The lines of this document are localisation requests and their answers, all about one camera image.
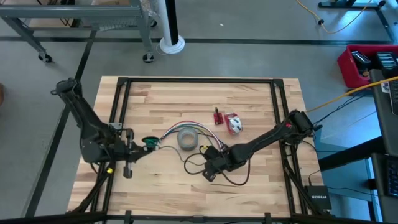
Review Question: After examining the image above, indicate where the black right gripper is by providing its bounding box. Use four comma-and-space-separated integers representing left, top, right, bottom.
201, 144, 233, 183

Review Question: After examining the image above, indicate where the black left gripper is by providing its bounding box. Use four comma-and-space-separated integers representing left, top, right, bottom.
116, 129, 155, 179

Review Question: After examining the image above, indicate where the thin green cord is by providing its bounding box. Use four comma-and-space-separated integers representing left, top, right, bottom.
143, 138, 208, 167

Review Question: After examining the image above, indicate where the black wire spool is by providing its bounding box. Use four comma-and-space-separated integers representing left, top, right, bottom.
142, 136, 161, 150

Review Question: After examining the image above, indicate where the red tape dispenser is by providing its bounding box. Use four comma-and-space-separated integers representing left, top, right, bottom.
223, 112, 243, 135

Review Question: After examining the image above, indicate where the bundle of coloured cables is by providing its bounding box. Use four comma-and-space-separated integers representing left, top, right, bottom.
160, 123, 223, 150

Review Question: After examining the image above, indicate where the white wire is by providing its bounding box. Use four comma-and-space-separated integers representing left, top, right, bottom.
160, 121, 224, 149

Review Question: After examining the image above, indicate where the red wire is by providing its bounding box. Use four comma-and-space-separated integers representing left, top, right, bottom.
161, 120, 224, 149

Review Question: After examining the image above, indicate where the white and black pole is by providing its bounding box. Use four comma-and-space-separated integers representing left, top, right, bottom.
155, 0, 186, 55

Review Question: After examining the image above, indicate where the red plastic bin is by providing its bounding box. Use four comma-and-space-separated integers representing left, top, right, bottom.
337, 44, 398, 90

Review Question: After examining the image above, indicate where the grey metal cart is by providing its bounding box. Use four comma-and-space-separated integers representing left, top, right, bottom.
0, 0, 156, 64

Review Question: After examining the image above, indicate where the black device in bin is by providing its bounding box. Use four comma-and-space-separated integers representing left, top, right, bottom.
374, 52, 398, 78
351, 50, 372, 75

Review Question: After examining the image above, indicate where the black floor stand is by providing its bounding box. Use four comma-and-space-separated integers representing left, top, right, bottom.
317, 0, 398, 43

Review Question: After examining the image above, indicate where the black cable with yellow plug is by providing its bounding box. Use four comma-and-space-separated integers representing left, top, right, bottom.
183, 144, 208, 175
90, 161, 114, 175

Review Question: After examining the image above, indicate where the grey duct tape roll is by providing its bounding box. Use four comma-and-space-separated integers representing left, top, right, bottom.
176, 126, 200, 152

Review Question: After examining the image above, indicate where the black table frame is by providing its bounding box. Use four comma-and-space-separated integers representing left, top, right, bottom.
67, 77, 327, 224

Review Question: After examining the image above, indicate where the black network switch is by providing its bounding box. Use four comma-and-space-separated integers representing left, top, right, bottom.
303, 185, 332, 211

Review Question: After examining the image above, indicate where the yellow hanging cord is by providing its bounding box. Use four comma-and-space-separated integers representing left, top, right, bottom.
306, 75, 398, 113

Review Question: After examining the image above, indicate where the yellow floor cord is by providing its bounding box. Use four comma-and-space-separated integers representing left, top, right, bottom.
294, 0, 374, 35

